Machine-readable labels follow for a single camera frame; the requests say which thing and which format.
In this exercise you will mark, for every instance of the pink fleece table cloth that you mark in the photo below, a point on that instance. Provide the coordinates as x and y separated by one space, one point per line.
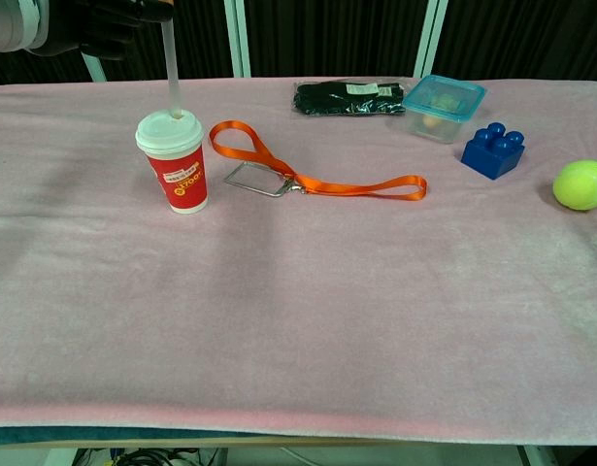
298 272

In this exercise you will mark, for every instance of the translucent white straw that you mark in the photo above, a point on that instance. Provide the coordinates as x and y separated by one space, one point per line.
171 63

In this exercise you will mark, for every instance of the white frame post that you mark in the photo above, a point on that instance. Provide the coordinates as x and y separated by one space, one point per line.
94 67
430 38
237 38

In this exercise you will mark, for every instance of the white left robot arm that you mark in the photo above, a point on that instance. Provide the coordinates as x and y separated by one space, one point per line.
11 22

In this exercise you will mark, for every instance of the blue toy building block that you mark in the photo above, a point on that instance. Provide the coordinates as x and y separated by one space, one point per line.
493 150

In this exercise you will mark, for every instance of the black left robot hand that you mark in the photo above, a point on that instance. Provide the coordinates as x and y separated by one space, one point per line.
99 29

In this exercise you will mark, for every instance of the yellow-green tennis ball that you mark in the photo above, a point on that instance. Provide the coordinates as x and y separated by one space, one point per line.
580 185

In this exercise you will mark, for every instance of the clear container blue lid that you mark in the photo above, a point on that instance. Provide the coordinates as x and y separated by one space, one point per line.
441 109

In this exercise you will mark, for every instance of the black item in plastic bag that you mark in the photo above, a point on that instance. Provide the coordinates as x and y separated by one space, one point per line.
346 98

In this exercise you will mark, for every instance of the clear badge holder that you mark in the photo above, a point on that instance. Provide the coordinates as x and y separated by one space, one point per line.
255 178

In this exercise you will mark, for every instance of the red paper cup white lid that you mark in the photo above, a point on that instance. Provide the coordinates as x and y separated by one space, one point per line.
174 160

